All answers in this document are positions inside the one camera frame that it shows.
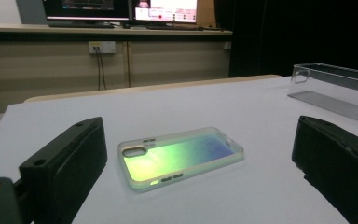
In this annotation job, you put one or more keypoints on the iridescent phone case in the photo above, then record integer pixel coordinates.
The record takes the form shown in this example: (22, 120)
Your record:
(180, 155)

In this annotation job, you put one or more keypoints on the clear plastic bin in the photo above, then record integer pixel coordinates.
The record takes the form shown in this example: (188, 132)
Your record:
(338, 104)

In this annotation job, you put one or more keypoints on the white wall outlet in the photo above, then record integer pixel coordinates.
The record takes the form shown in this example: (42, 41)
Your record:
(102, 47)

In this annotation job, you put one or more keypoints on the black curtain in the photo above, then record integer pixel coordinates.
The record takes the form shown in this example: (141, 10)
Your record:
(307, 34)

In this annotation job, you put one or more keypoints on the brown cardboard box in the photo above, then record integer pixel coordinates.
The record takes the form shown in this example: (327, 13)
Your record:
(205, 12)

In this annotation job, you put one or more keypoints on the dark-screen monitor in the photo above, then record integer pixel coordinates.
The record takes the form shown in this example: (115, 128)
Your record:
(87, 7)

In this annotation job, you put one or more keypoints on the black keyboard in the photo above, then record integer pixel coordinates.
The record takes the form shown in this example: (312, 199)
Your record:
(174, 27)

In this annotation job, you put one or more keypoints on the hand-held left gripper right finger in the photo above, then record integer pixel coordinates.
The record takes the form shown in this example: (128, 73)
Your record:
(338, 161)

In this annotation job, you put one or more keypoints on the white table sheet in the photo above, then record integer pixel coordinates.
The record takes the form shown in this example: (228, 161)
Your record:
(199, 109)

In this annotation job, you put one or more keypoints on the long beige desk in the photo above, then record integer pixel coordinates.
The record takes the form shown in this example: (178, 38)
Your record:
(74, 30)

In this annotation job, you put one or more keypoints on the clear phone case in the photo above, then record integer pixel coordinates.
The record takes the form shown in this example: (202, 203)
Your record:
(301, 76)

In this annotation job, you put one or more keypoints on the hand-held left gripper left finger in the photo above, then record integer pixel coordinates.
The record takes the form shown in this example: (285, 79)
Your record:
(65, 161)

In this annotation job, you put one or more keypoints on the bright-screen monitor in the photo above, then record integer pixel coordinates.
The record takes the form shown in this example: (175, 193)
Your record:
(167, 9)

